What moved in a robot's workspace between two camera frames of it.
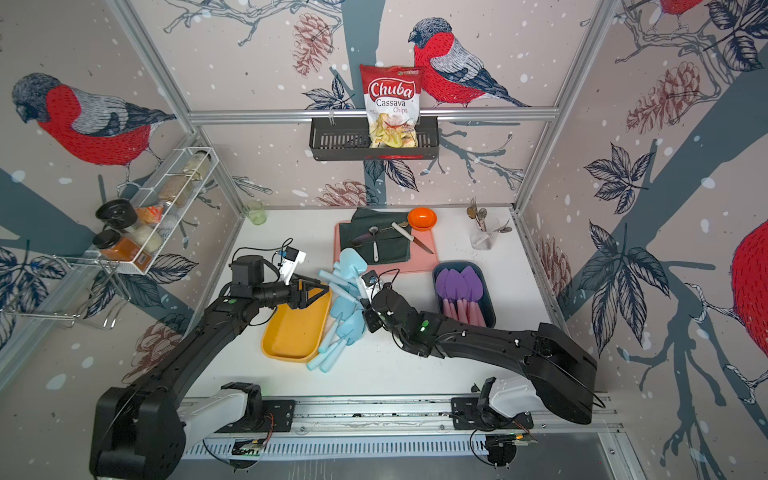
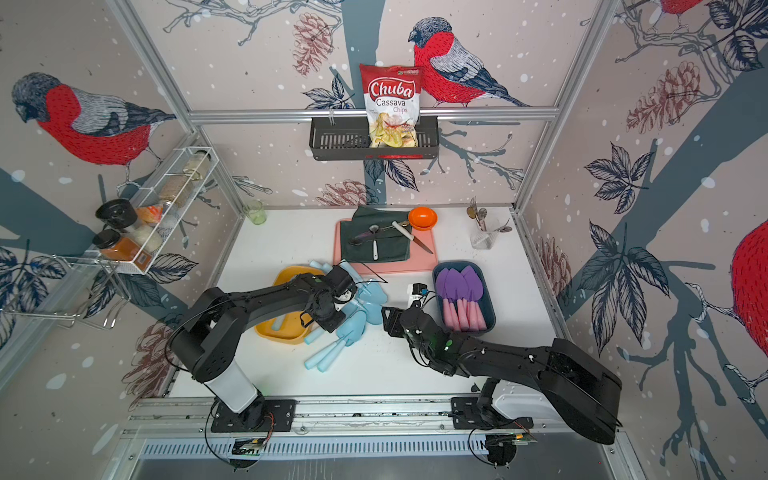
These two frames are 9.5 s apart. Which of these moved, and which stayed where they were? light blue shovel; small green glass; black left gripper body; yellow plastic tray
Moved: black left gripper body; yellow plastic tray
Stayed: small green glass; light blue shovel
